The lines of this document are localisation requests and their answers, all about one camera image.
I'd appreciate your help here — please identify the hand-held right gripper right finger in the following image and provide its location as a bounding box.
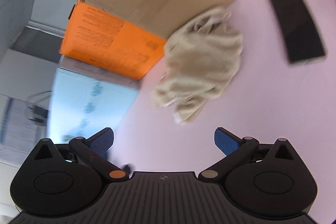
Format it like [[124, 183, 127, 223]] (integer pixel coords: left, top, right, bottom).
[[198, 127, 294, 184]]

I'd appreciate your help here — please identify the beige cloth garment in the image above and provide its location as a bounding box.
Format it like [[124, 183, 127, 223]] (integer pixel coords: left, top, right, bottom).
[[150, 6, 244, 125]]

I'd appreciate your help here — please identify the black flat phone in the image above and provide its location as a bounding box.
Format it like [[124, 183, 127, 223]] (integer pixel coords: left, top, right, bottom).
[[268, 0, 328, 64]]

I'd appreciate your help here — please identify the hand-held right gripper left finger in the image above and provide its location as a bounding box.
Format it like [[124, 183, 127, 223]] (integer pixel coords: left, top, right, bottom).
[[31, 127, 130, 183]]

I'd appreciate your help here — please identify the light blue printed box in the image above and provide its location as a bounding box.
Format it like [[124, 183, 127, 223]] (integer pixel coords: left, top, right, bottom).
[[49, 68, 139, 141]]

